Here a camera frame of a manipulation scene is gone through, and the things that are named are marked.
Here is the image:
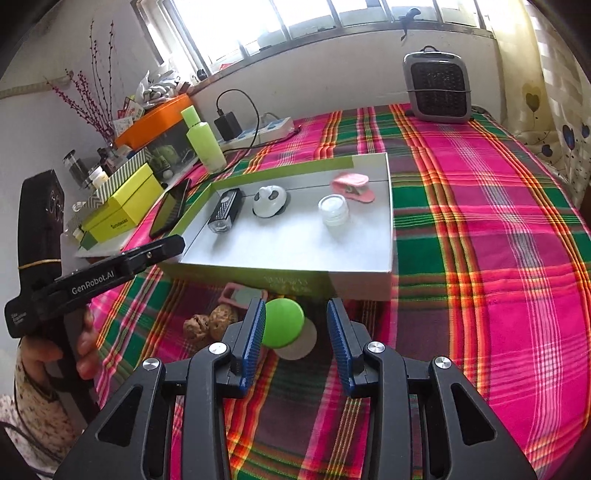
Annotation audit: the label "clear white jar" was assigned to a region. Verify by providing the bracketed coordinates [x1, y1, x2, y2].
[318, 194, 348, 227]

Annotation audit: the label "black charger cable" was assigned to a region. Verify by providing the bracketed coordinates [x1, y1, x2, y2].
[216, 89, 259, 153]

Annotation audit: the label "orange box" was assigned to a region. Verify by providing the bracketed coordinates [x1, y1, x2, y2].
[115, 93, 194, 148]

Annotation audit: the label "green and white cardboard box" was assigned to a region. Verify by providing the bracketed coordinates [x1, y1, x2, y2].
[159, 152, 394, 301]

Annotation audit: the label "colourful paper packets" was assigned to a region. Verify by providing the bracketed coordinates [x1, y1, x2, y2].
[111, 95, 146, 134]

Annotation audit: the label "window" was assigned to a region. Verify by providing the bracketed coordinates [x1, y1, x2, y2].
[131, 0, 527, 79]

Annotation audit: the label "yellow-green box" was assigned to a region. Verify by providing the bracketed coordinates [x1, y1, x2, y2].
[81, 162, 164, 245]

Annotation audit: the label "black charger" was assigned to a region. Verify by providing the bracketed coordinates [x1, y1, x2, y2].
[213, 111, 242, 140]

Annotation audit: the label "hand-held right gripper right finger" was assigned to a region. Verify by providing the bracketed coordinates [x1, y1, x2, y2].
[326, 298, 539, 480]

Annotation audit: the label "dark green box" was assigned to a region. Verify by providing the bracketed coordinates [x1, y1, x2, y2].
[74, 228, 100, 252]

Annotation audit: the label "clear glass tank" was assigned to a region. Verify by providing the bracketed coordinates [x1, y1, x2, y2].
[139, 122, 195, 162]

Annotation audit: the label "person's left hand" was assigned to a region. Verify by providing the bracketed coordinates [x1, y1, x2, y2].
[16, 309, 100, 381]

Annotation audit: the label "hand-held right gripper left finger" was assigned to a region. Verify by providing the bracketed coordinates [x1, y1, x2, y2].
[54, 298, 267, 480]

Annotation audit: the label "grey space heater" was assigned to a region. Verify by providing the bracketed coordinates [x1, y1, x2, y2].
[403, 45, 472, 124]

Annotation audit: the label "person's left forearm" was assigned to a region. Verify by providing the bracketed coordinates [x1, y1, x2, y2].
[11, 357, 81, 467]

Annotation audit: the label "striped box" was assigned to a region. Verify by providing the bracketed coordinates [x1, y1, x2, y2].
[92, 150, 151, 199]

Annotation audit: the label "black smartphone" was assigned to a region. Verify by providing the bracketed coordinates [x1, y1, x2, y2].
[148, 178, 191, 239]

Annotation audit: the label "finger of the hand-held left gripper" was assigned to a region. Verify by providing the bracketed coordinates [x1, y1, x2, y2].
[117, 234, 186, 278]

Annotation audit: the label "green and white mushroom stand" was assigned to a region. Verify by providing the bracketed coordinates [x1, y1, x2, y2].
[262, 299, 318, 361]

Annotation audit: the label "pink clip with green pad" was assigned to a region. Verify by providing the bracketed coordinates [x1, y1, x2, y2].
[331, 172, 376, 203]
[219, 282, 269, 309]

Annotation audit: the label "white power strip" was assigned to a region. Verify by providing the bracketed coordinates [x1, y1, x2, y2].
[217, 116, 295, 149]

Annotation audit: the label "light green bottle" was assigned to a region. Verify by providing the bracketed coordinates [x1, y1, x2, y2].
[181, 105, 228, 174]

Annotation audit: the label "white round toy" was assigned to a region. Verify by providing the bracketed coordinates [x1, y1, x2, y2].
[252, 185, 288, 217]

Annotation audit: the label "red flower branches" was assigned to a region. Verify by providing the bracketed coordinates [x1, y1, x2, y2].
[44, 18, 118, 144]

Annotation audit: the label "heart print curtain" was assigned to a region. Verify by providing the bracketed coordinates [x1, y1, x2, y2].
[492, 0, 591, 208]

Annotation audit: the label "brown walnut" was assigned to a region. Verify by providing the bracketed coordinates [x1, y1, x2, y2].
[183, 314, 213, 342]
[209, 305, 239, 342]

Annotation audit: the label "glass jar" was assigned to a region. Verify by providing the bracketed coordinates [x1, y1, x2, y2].
[63, 150, 88, 189]

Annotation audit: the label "black flashlight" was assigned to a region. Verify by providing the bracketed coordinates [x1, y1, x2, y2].
[208, 188, 243, 234]

